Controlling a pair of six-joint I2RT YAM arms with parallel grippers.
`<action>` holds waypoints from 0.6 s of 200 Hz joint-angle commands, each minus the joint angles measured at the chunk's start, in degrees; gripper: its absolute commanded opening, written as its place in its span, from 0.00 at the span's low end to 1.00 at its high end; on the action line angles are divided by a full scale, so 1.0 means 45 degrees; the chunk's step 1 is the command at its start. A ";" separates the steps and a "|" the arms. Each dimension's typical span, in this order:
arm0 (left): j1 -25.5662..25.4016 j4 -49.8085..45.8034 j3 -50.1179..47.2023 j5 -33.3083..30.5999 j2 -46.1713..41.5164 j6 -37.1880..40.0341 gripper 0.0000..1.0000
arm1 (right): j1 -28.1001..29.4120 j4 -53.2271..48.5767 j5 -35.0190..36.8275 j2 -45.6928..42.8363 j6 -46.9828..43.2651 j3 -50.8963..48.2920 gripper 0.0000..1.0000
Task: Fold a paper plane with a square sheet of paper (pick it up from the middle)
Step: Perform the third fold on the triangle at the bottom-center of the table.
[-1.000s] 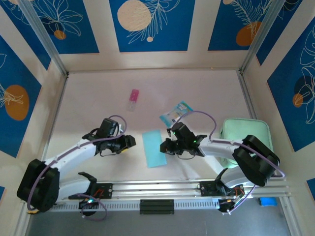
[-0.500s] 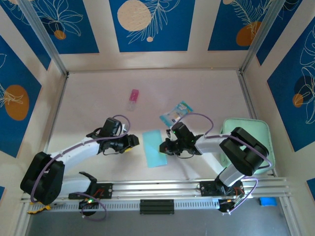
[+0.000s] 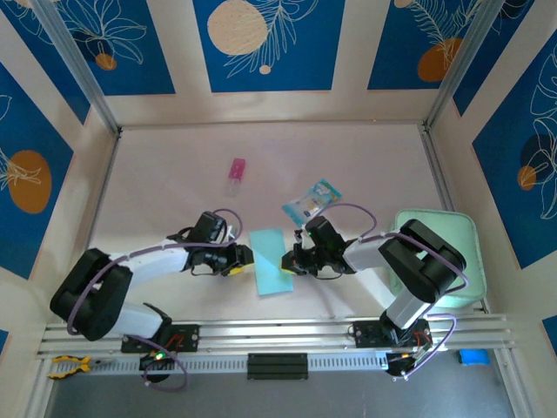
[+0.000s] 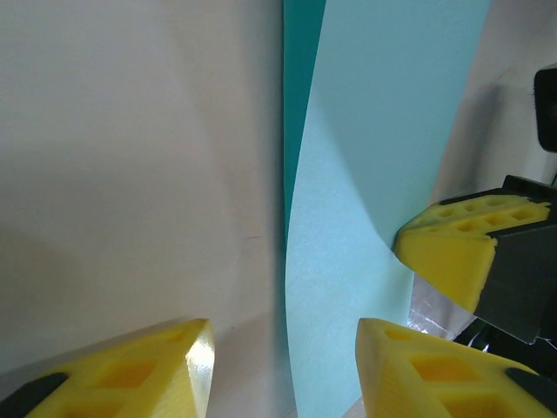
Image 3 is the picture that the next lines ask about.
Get light blue cloth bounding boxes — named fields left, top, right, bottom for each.
left=248, top=226, right=296, bottom=298

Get blue white snack packet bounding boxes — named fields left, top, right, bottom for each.
left=281, top=177, right=343, bottom=228

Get clear bottle with pink cap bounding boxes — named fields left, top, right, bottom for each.
left=223, top=158, right=248, bottom=199

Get black ribbed block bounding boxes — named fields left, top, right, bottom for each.
left=246, top=352, right=309, bottom=381

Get mint green zip pouch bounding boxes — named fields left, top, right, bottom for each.
left=386, top=208, right=487, bottom=310

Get yellow black pliers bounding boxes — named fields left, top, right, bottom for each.
left=46, top=354, right=117, bottom=380

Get small blue block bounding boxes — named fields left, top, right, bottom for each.
left=456, top=347, right=491, bottom=367

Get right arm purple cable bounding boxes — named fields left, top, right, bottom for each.
left=319, top=202, right=469, bottom=382

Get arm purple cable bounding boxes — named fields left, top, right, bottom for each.
left=66, top=207, right=245, bottom=393
left=319, top=202, right=469, bottom=382

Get aluminium mounting rail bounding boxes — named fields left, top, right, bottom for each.
left=37, top=313, right=517, bottom=362

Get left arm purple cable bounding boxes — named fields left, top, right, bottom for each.
left=66, top=207, right=245, bottom=393

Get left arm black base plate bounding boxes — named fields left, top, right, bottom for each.
left=120, top=322, right=201, bottom=354

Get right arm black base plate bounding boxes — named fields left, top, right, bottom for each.
left=352, top=320, right=432, bottom=349

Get slotted grey cable duct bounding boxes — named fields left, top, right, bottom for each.
left=47, top=351, right=393, bottom=379

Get black controller board with wires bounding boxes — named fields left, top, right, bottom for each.
left=385, top=337, right=433, bottom=380
left=138, top=350, right=176, bottom=385

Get aluminium table edge rail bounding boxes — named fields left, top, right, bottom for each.
left=64, top=128, right=122, bottom=326
left=419, top=124, right=488, bottom=314

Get aluminium frame post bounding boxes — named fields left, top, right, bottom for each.
left=32, top=0, right=121, bottom=136
left=424, top=0, right=510, bottom=131

